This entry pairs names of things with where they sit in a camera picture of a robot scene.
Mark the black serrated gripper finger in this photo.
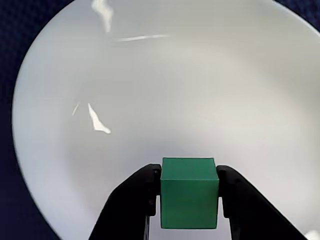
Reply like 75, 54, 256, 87
216, 164, 305, 240

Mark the white round plate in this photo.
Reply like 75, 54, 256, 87
11, 0, 320, 240

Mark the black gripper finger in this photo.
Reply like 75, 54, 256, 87
87, 163, 162, 240

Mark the green cube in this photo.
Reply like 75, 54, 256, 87
159, 156, 220, 230

